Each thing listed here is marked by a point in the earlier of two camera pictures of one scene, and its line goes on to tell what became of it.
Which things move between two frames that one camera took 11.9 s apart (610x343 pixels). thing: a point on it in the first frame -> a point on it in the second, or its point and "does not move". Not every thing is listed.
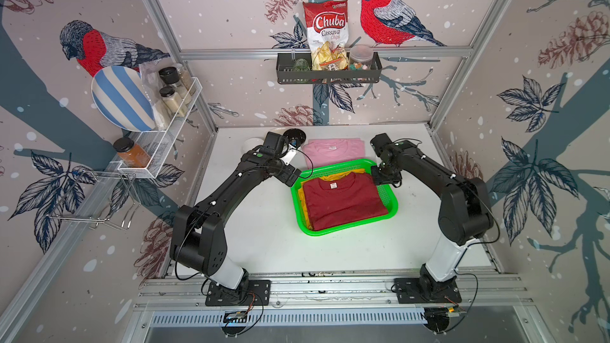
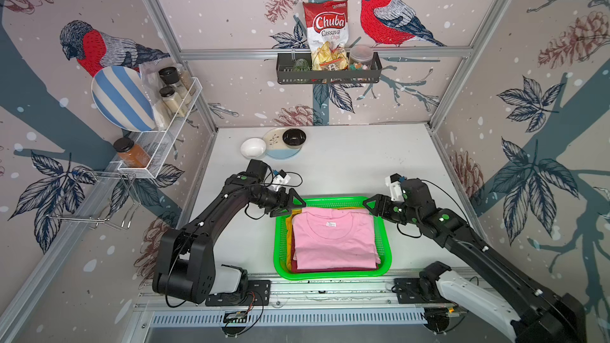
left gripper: [285, 175] -> [280, 203]
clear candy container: [360, 58] does not move
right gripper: [389, 179] -> [379, 200]
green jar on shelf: [301, 65] does not move
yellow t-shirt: [302, 194] -> [289, 236]
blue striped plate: [122, 96] does not move
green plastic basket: [389, 198] -> [280, 256]
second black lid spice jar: [174, 102] does not move
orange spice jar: [131, 153] does not move
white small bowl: [251, 144] does not move
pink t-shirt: [330, 152] -> [334, 238]
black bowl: [295, 134] does not move
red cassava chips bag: [327, 28] does not move
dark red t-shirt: [336, 200] -> [295, 270]
